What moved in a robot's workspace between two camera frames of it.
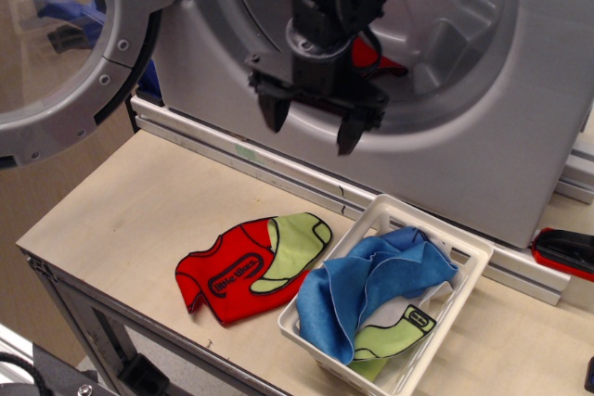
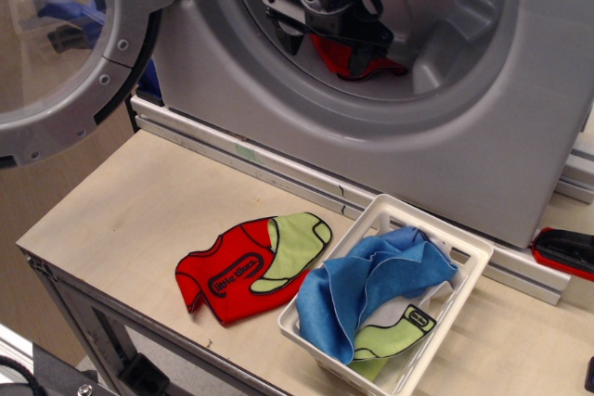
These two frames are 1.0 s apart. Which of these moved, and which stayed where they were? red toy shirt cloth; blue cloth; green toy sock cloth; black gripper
Moved: black gripper
Stayed: green toy sock cloth; blue cloth; red toy shirt cloth
